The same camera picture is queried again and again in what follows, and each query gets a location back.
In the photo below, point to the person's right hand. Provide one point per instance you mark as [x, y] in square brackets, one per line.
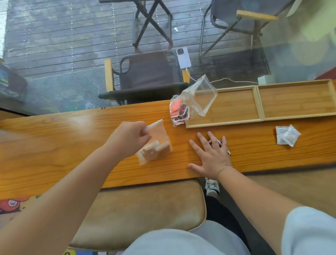
[214, 161]

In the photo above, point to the person's left hand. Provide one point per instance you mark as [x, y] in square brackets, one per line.
[123, 140]

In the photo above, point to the person's right little finger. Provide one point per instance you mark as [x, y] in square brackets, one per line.
[225, 145]

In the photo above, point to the person's left fingers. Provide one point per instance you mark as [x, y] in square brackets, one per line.
[141, 131]

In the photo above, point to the person's right middle finger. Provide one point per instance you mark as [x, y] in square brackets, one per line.
[205, 143]

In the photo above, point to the person's right thumb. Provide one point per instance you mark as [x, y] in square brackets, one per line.
[196, 168]

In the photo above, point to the clear zip bag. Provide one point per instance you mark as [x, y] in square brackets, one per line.
[160, 135]
[200, 96]

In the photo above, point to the person's left forearm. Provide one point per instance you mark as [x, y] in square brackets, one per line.
[60, 199]

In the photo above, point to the person's right forearm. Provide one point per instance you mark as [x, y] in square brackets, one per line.
[252, 207]

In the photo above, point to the red black white sachet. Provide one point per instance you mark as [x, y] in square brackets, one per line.
[229, 152]

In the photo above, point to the white black shoe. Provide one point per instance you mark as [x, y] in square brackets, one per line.
[212, 185]

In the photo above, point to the wooden tray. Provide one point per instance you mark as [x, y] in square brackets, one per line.
[296, 99]
[231, 106]

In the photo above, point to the pile of red black sachets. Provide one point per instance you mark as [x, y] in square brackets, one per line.
[179, 112]

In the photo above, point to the empty clear zip bag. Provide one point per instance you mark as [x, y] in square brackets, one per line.
[200, 96]

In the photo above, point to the black trouser leg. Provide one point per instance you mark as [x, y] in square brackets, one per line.
[223, 215]

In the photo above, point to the dark folding chair wooden armrests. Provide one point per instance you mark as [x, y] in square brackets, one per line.
[147, 76]

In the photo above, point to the white paper sachet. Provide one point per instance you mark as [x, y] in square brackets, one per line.
[292, 135]
[280, 135]

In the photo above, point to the tan cushioned bench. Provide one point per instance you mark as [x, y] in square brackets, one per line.
[141, 212]

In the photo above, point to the light grey shirt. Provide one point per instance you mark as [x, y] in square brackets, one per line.
[183, 241]

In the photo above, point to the white charger block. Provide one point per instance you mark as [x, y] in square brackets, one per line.
[266, 79]

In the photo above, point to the white smartphone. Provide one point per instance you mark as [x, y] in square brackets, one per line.
[183, 58]

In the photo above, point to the grey folding chair wooden armrest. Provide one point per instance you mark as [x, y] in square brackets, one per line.
[236, 15]

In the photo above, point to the colourful play mat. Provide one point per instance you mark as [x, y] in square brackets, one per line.
[11, 205]

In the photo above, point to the black folding table frame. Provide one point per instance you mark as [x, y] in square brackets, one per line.
[151, 19]

